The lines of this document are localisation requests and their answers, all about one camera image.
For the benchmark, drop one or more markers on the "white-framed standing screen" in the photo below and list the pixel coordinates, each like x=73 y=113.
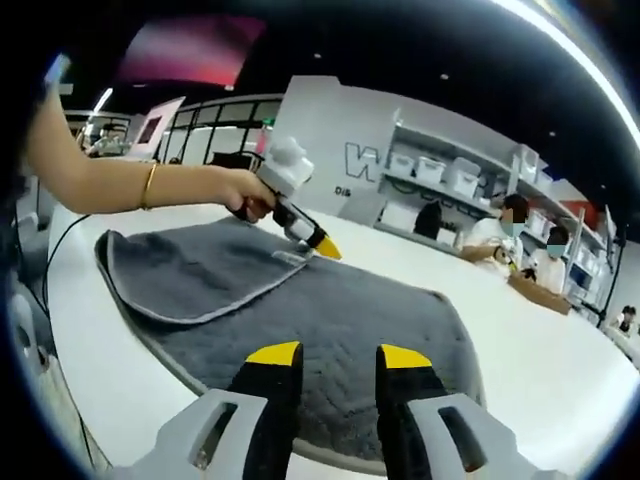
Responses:
x=157 y=127

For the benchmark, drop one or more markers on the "hanging pink screen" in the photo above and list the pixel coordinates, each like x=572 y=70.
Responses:
x=195 y=50

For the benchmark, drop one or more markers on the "grey shelf unit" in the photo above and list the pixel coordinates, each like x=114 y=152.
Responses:
x=450 y=170

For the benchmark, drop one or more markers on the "grey towel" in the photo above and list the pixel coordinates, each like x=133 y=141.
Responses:
x=310 y=310

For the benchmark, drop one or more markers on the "black backpack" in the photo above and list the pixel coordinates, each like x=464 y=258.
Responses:
x=426 y=219

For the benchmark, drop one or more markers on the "ceiling light strip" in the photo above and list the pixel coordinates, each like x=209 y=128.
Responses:
x=590 y=60

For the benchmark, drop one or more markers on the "row of white storage boxes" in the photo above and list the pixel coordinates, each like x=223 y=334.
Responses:
x=450 y=172

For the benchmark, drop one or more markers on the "wooden box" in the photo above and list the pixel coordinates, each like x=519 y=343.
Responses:
x=540 y=295

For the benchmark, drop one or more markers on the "black tripod stand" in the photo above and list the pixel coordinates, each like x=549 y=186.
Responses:
x=612 y=270

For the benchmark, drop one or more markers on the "person's left hand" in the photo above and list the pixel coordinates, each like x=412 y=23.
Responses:
x=242 y=190

